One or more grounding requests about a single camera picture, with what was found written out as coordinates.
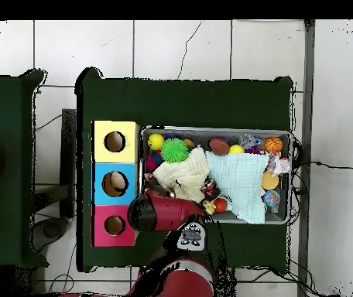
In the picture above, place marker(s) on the cream waffle cloth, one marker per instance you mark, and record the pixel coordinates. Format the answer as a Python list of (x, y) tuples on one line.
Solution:
[(182, 176)]

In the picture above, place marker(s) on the silver metal can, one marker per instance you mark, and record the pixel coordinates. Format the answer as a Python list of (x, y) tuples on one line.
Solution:
[(171, 193)]

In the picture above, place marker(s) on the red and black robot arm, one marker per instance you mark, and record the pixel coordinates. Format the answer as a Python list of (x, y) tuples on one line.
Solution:
[(170, 212)]

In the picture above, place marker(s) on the wooden box with three holes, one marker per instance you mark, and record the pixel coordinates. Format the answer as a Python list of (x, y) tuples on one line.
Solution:
[(117, 157)]

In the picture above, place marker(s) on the green spiky rubber ball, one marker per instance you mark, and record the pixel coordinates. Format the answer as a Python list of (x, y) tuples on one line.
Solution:
[(174, 150)]

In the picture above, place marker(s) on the yellow smiley foam ball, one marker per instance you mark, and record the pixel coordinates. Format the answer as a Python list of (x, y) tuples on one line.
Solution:
[(155, 141)]

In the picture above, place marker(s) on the black and red can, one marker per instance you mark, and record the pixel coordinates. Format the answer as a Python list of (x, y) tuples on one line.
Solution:
[(209, 188)]

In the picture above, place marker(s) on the brown toy football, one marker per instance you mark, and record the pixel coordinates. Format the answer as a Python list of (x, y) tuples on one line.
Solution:
[(219, 146)]

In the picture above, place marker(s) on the yellow tennis ball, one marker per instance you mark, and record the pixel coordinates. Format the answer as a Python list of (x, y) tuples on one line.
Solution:
[(236, 149)]

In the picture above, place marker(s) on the dark green table cloth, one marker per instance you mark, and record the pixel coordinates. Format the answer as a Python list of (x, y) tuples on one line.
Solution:
[(6, 108), (179, 102)]

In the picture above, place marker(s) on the mint green waffle cloth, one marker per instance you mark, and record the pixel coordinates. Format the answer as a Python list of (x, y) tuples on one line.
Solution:
[(238, 182)]

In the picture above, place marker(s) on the peach foam ball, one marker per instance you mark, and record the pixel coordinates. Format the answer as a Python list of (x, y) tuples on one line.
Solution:
[(269, 181)]

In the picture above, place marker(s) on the orange toy basketball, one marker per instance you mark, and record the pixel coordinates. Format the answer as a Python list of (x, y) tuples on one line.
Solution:
[(273, 144)]

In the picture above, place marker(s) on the globe print foam ball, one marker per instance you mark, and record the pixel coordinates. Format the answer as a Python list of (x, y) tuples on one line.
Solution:
[(271, 198)]

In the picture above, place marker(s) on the black upright panel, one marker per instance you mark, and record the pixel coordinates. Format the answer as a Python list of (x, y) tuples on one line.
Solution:
[(68, 161)]

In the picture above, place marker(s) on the grey metal rail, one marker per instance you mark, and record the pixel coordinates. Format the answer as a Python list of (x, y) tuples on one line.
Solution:
[(306, 123)]

